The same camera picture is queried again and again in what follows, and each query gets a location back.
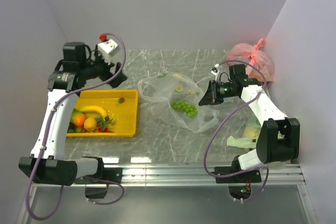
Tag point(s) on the red fake cherries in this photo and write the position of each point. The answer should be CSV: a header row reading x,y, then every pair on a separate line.
x,y
100,129

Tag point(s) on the pink tied plastic bag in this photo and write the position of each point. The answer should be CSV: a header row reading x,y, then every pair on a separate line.
x,y
253,55

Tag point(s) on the orange fake orange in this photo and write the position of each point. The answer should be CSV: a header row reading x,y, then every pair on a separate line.
x,y
78,120

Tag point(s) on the yellow fake banana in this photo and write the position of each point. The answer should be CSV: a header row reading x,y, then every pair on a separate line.
x,y
94,109

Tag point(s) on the small fake strawberry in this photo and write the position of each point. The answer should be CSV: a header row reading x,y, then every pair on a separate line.
x,y
121,100

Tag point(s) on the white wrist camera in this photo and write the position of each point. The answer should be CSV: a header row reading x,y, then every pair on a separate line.
x,y
215,70
108,49

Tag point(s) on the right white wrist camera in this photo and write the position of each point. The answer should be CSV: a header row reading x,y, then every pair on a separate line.
x,y
215,70

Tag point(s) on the yellow fake lemon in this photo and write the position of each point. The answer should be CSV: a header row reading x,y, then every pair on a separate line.
x,y
90,124

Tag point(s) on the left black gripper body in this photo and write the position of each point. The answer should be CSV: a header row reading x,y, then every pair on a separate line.
x,y
97,68

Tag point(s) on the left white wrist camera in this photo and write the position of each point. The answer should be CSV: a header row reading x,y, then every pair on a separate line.
x,y
108,49

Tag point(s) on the aluminium mounting rail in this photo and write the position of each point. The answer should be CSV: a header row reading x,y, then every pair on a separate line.
x,y
195,175

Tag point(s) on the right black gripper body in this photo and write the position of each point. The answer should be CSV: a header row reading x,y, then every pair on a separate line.
x,y
224,91

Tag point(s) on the yellow plastic tray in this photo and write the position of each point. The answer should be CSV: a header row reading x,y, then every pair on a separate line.
x,y
122,117

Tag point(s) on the clear plastic bag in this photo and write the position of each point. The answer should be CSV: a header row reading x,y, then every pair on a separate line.
x,y
173,98

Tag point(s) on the green plastic bag with fruit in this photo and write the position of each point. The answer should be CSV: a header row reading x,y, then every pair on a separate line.
x,y
249,140

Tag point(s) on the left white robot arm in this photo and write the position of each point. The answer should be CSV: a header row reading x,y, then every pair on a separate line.
x,y
46,163

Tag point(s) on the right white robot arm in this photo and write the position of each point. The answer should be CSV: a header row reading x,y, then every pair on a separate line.
x,y
251,92

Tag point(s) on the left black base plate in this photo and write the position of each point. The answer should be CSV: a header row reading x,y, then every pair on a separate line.
x,y
113,174

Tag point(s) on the green fake grapes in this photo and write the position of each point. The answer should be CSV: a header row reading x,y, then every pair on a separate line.
x,y
186,107

